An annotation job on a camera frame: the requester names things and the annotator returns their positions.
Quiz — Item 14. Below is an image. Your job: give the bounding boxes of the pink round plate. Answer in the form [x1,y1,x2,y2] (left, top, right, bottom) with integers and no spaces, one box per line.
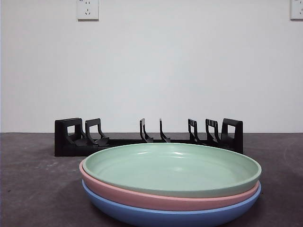
[79,160,261,212]

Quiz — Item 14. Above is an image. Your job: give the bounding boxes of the green round plate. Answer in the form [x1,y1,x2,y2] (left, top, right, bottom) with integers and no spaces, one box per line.
[83,142,262,199]

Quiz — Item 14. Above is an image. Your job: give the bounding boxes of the white wall socket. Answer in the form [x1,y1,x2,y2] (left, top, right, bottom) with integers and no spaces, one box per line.
[290,0,303,21]
[76,0,99,21]

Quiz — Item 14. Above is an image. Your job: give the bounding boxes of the blue round plate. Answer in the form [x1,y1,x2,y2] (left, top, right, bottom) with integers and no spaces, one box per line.
[81,179,262,227]

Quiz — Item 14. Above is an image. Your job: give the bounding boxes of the black plastic plate rack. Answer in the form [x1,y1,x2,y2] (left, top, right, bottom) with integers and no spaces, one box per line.
[54,117,244,157]

